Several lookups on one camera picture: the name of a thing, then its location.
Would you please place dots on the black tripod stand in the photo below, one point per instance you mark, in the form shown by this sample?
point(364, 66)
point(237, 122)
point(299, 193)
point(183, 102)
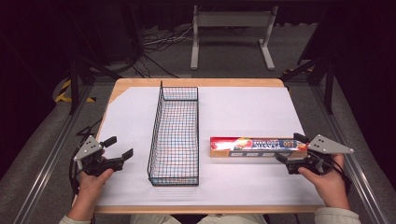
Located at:
point(74, 84)
point(327, 81)

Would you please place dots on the yellow black hazard tape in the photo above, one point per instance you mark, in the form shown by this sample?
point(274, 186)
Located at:
point(63, 93)

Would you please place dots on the red plastic wrap box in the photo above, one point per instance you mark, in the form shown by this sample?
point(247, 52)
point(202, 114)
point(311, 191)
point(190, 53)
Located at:
point(249, 146)

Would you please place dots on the person's right hand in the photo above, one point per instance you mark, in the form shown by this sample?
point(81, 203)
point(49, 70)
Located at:
point(330, 186)

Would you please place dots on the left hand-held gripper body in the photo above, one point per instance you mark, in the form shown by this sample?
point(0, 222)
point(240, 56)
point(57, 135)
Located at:
point(88, 147)

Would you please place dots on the white metal stand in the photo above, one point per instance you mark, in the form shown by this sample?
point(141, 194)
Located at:
point(233, 20)

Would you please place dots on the aluminium floor rail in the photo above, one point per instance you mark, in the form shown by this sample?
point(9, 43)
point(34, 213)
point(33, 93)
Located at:
point(46, 161)
point(348, 146)

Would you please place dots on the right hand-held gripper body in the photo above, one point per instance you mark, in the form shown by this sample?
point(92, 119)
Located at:
point(327, 146)

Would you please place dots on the person's left hand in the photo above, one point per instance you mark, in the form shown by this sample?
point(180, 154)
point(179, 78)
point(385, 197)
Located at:
point(91, 186)

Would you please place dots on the white table mat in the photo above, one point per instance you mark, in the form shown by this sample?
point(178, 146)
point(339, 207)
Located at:
point(243, 112)

